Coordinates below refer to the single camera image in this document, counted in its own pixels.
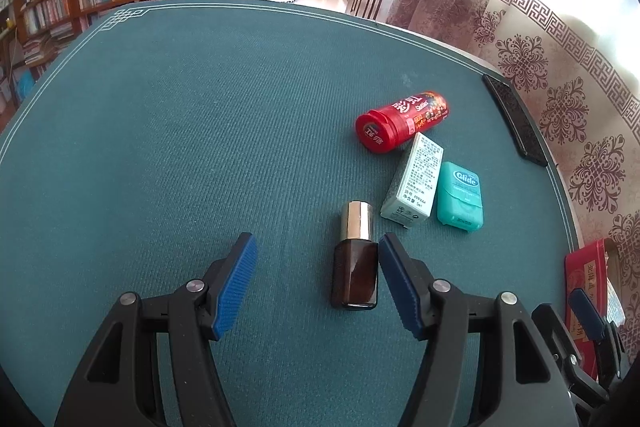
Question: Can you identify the red cookie box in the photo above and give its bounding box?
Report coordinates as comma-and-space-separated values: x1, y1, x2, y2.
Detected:
565, 238, 631, 380

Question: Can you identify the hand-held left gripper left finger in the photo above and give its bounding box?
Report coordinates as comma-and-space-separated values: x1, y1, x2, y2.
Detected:
52, 232, 259, 427

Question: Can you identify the green felt desktop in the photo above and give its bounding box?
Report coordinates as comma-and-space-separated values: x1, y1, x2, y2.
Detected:
0, 0, 583, 427

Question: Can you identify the brown bottle with gold cap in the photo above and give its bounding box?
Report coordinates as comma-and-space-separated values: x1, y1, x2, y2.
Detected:
330, 201, 379, 310

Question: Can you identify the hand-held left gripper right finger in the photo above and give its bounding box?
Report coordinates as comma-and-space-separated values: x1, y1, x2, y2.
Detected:
378, 233, 586, 427

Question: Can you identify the small pale green box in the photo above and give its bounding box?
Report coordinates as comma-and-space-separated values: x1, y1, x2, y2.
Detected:
381, 132, 444, 230

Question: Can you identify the patterned curtain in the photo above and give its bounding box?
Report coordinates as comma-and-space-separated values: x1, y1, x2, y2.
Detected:
385, 0, 640, 348

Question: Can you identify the red candy tube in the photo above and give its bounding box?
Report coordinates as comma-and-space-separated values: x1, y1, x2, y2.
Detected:
355, 89, 450, 154

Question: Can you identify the black phone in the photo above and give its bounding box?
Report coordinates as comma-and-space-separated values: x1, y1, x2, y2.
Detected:
481, 74, 549, 168

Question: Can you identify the teal dental floss case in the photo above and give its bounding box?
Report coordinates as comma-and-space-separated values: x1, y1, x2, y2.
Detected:
436, 161, 485, 234

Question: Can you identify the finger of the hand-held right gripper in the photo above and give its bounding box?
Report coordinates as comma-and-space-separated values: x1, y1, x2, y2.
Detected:
567, 288, 626, 388
531, 303, 611, 408

